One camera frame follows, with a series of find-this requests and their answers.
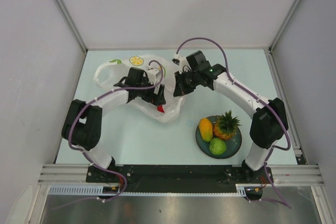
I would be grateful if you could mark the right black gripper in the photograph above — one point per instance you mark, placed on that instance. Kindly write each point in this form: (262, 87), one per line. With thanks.
(180, 88)

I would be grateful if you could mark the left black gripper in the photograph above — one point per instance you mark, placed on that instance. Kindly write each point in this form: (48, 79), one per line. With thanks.
(156, 99)

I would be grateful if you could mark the fake red bell pepper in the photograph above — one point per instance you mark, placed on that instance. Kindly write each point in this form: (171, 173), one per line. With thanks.
(160, 108)

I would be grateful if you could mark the white printed plastic bag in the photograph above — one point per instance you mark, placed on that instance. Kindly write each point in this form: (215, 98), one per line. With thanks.
(110, 73)

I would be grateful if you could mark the fake orange green mango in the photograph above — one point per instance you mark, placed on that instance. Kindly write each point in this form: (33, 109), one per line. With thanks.
(206, 129)

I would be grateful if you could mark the fake orange pineapple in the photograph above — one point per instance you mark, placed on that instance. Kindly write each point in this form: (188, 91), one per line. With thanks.
(226, 126)

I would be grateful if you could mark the fake green lime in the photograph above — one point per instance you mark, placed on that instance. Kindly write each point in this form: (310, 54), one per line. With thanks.
(217, 146)

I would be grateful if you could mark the dark blue ceramic plate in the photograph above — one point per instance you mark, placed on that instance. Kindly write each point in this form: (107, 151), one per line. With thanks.
(233, 145)

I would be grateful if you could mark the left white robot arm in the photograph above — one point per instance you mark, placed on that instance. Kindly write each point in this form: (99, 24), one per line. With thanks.
(83, 123)

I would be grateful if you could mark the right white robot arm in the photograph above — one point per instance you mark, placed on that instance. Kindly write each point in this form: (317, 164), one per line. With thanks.
(268, 117)

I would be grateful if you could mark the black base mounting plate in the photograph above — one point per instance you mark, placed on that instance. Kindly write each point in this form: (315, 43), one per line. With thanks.
(181, 176)

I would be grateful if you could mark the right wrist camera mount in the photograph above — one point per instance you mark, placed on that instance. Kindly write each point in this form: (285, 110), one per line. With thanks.
(181, 62)

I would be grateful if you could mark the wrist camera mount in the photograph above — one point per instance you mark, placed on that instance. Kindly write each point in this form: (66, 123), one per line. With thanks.
(181, 62)
(154, 75)

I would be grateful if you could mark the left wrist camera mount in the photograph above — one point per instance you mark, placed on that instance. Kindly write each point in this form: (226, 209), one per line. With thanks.
(154, 75)

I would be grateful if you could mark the white slotted cable duct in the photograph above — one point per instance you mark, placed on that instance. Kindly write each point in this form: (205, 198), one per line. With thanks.
(104, 190)

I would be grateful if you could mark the aluminium front frame rail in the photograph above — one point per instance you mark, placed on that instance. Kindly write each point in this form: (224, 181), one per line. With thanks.
(290, 175)

